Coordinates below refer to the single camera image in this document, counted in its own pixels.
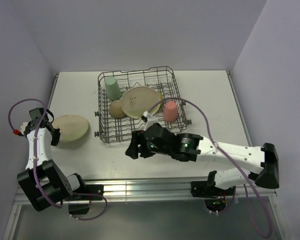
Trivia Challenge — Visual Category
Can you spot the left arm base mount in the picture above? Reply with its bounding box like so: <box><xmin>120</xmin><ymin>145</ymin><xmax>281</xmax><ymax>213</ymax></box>
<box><xmin>65</xmin><ymin>184</ymin><xmax>108</xmax><ymax>221</ymax></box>

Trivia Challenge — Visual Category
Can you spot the small cream plate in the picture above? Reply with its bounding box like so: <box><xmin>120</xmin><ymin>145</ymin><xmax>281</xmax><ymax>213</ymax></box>
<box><xmin>52</xmin><ymin>115</ymin><xmax>89</xmax><ymax>143</ymax></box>

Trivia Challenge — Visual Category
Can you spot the large pink green plate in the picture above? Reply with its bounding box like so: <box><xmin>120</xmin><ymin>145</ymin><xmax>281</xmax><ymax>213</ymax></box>
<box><xmin>121</xmin><ymin>86</ymin><xmax>160</xmax><ymax>119</ymax></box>

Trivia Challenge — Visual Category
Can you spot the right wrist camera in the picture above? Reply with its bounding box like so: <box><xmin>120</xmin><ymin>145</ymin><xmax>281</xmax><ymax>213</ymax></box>
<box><xmin>141</xmin><ymin>111</ymin><xmax>159</xmax><ymax>131</ymax></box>

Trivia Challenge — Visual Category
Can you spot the pink cup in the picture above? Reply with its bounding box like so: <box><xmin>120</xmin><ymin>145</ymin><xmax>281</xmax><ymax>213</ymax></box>
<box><xmin>163</xmin><ymin>100</ymin><xmax>178</xmax><ymax>123</ymax></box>

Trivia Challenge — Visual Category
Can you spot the lime green bowl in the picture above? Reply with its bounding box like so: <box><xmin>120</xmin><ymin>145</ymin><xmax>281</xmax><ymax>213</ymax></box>
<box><xmin>158</xmin><ymin>91</ymin><xmax>164</xmax><ymax>108</ymax></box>

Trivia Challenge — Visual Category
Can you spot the aluminium rail frame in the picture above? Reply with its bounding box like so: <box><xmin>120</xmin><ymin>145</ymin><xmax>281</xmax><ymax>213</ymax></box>
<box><xmin>3</xmin><ymin>177</ymin><xmax>292</xmax><ymax>240</ymax></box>

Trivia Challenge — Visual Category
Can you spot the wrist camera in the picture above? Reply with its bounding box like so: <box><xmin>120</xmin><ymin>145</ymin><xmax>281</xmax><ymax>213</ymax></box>
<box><xmin>12</xmin><ymin>122</ymin><xmax>28</xmax><ymax>137</ymax></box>
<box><xmin>141</xmin><ymin>111</ymin><xmax>159</xmax><ymax>131</ymax></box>

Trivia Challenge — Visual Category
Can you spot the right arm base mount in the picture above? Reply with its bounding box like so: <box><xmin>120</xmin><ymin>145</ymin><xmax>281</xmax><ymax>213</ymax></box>
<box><xmin>190</xmin><ymin>181</ymin><xmax>236</xmax><ymax>216</ymax></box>

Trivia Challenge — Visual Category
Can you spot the grey wire dish rack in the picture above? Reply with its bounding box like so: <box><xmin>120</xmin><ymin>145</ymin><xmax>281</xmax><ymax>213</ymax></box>
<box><xmin>94</xmin><ymin>66</ymin><xmax>191</xmax><ymax>144</ymax></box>

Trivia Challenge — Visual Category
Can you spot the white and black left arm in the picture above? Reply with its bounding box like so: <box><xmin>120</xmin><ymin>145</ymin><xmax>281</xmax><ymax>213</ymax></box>
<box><xmin>17</xmin><ymin>107</ymin><xmax>88</xmax><ymax>212</ymax></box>

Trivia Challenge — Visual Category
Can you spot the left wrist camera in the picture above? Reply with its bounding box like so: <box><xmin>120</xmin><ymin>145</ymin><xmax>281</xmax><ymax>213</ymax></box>
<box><xmin>12</xmin><ymin>122</ymin><xmax>28</xmax><ymax>137</ymax></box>

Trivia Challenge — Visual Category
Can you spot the pale green cup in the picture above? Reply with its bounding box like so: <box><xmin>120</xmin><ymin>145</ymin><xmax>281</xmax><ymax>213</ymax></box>
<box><xmin>104</xmin><ymin>76</ymin><xmax>122</xmax><ymax>101</ymax></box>

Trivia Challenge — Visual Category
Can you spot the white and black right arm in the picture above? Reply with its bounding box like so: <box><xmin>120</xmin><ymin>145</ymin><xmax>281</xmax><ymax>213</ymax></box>
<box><xmin>125</xmin><ymin>123</ymin><xmax>280</xmax><ymax>196</ymax></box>

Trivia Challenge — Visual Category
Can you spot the black bowl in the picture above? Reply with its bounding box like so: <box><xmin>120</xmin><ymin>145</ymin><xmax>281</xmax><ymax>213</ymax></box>
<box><xmin>109</xmin><ymin>99</ymin><xmax>126</xmax><ymax>119</ymax></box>

